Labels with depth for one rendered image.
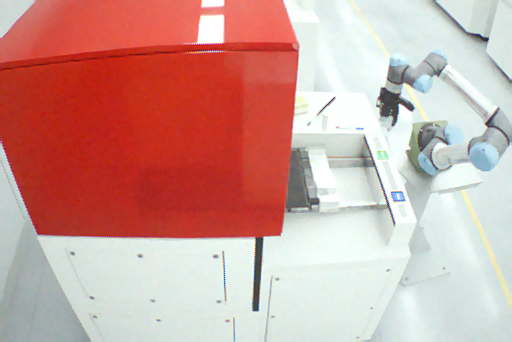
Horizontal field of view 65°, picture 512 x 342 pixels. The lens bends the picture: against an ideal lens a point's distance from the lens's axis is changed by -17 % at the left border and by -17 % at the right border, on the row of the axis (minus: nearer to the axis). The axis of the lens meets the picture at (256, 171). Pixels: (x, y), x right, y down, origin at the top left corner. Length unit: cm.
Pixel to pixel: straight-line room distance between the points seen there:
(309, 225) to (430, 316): 117
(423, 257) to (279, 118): 210
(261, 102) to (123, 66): 31
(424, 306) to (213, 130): 202
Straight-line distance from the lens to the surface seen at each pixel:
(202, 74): 100
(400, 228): 185
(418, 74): 179
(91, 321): 184
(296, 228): 191
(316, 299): 202
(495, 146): 176
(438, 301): 288
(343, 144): 221
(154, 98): 104
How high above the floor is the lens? 224
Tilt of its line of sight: 42 degrees down
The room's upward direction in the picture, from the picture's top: 2 degrees clockwise
